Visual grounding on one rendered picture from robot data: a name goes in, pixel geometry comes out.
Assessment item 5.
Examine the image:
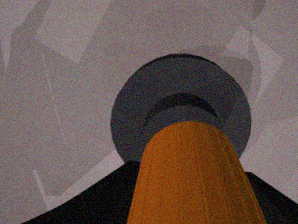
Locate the orange knob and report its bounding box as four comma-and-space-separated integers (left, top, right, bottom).
126, 121, 266, 224

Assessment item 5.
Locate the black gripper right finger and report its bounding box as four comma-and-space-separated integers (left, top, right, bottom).
245, 172, 298, 224

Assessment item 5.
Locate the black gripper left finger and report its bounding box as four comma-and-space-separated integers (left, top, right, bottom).
23, 160, 140, 224

